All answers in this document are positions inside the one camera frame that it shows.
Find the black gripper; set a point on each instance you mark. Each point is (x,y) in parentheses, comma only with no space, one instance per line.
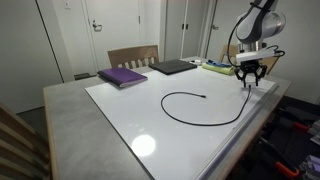
(252,66)

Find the white charger adapter block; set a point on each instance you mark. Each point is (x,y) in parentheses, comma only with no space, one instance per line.
(250,80)

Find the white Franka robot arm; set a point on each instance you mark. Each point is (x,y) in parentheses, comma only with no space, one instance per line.
(260,23)

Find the light wooden slatted chair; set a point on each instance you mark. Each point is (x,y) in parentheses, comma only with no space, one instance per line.
(133,53)
(16,143)
(272,65)

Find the yellow green folded cloth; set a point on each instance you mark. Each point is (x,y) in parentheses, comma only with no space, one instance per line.
(218,70)

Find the blue cloth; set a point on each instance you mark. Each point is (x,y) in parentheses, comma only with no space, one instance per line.
(216,63)

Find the white door with silver knob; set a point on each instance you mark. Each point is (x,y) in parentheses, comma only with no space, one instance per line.
(221,20)

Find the white closet door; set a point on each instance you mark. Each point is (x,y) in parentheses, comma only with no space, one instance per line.
(174,26)
(195,26)

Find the aluminium extrusion profile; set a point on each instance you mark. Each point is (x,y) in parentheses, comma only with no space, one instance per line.
(311,163)
(316,128)

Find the purple notebook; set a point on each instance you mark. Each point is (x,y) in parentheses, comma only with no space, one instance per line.
(121,76)

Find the white whiteboard with aluminium rail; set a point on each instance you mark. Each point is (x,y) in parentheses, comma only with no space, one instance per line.
(140,110)

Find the white wall light switch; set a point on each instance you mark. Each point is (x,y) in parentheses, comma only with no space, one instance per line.
(67,4)

